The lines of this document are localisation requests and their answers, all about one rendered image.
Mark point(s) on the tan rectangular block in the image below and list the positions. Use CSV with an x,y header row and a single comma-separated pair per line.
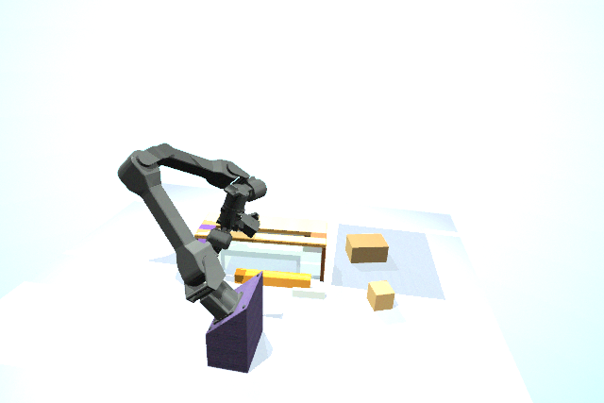
x,y
364,248

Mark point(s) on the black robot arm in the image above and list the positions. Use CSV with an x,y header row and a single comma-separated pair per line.
x,y
196,262

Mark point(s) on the tan cube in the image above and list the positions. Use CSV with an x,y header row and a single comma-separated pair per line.
x,y
380,295

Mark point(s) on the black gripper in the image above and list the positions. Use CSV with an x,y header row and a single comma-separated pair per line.
x,y
221,238

